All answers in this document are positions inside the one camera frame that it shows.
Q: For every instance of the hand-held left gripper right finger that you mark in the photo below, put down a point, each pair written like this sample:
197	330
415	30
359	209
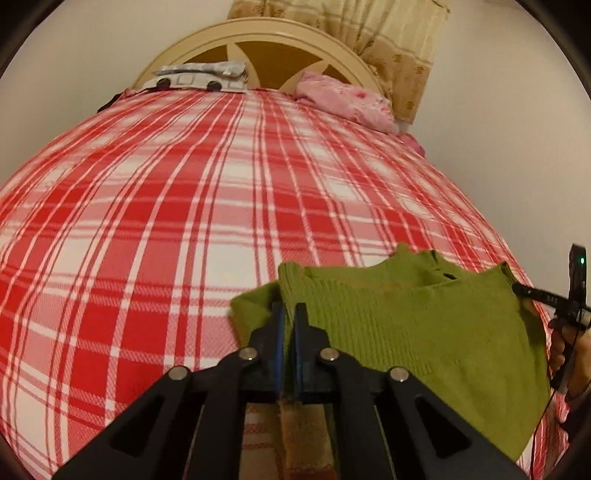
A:
299	344

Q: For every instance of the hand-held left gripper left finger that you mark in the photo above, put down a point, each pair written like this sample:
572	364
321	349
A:
278	344

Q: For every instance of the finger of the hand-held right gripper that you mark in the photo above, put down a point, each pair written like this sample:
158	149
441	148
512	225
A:
542	295

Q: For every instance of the green striped knit sweater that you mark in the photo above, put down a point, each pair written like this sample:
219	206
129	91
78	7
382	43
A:
415	323

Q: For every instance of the person's right forearm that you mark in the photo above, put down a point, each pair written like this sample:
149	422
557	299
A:
581	410

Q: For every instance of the person's right hand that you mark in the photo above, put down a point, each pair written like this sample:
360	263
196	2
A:
579	360

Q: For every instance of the red plaid bedsheet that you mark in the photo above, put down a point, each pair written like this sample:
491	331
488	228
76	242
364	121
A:
161	221

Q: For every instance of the pink cloth bundle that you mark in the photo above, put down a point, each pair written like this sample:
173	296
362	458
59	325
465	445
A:
413	144

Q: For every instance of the pink pillow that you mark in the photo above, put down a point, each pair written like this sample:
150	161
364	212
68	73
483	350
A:
346	99

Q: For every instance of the white printed pillow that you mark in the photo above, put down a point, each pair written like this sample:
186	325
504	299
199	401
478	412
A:
189	83

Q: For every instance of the grey floral folded cloth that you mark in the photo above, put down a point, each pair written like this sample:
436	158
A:
203	69

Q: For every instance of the beige patterned curtain panel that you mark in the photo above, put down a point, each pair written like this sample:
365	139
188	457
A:
277	8
401	46

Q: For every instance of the black dark object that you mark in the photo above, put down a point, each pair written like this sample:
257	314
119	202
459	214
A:
108	102

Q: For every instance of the cream wooden headboard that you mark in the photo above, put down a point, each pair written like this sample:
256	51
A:
277	28

